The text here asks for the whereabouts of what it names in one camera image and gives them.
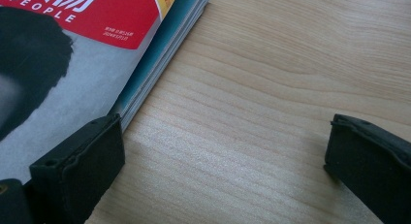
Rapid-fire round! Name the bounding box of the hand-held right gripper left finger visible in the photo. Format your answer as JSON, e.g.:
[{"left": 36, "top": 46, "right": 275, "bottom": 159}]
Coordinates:
[{"left": 28, "top": 112, "right": 126, "bottom": 224}]

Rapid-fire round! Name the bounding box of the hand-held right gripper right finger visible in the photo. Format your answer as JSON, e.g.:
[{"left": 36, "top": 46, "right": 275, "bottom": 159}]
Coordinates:
[{"left": 323, "top": 113, "right": 411, "bottom": 224}]

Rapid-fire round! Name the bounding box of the magazine with portrait cover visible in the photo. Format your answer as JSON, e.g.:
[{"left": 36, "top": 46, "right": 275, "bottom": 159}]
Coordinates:
[{"left": 0, "top": 0, "right": 180, "bottom": 183}]

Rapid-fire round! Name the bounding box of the magazine with teal cover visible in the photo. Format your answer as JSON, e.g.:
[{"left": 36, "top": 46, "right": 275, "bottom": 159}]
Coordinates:
[{"left": 110, "top": 0, "right": 214, "bottom": 132}]

